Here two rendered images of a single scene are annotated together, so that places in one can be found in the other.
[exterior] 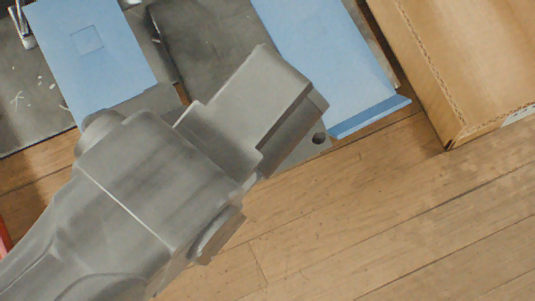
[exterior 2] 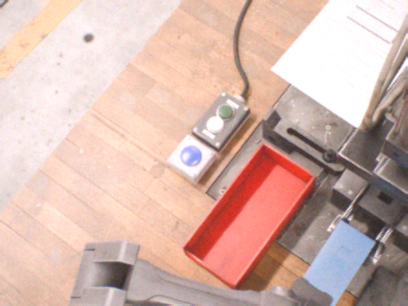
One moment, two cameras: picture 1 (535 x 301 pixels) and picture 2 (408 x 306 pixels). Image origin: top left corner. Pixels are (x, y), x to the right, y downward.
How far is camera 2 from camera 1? 0.59 m
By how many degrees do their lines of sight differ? 24
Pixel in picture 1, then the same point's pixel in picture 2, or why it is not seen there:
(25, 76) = (321, 234)
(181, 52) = (370, 292)
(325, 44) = not seen: outside the picture
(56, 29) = (341, 239)
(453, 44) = not seen: outside the picture
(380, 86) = not seen: outside the picture
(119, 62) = (341, 271)
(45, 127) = (306, 255)
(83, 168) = (263, 294)
